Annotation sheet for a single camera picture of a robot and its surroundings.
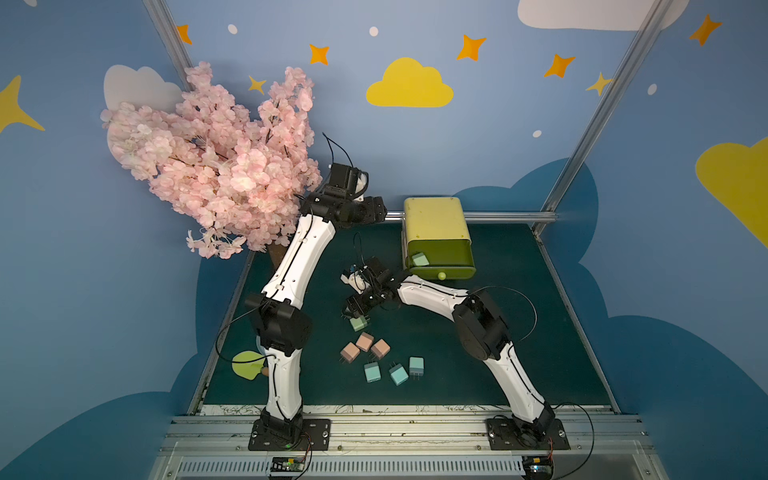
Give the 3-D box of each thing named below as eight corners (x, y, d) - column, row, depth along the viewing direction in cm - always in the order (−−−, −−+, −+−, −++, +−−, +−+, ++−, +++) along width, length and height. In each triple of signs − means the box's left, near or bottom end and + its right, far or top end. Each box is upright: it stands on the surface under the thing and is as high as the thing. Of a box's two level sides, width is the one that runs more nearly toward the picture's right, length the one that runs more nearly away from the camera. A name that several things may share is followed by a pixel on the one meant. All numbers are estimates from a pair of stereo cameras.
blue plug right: (409, 379, 86) (410, 376, 83) (408, 359, 89) (409, 356, 87) (423, 379, 86) (424, 376, 83) (422, 359, 89) (423, 356, 87)
